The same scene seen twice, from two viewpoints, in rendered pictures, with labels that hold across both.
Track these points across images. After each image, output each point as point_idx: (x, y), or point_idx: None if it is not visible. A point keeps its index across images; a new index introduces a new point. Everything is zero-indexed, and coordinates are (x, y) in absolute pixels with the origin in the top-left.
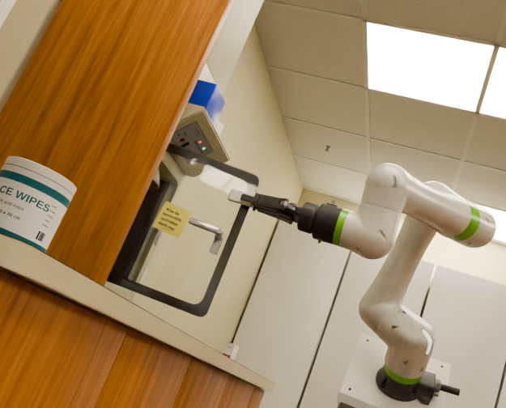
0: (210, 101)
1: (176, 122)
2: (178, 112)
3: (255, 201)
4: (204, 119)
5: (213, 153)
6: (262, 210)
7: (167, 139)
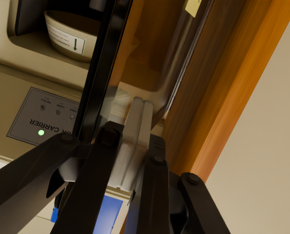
0: (112, 215)
1: (201, 162)
2: (203, 177)
3: (207, 190)
4: (118, 187)
5: (1, 131)
6: (103, 170)
7: (220, 133)
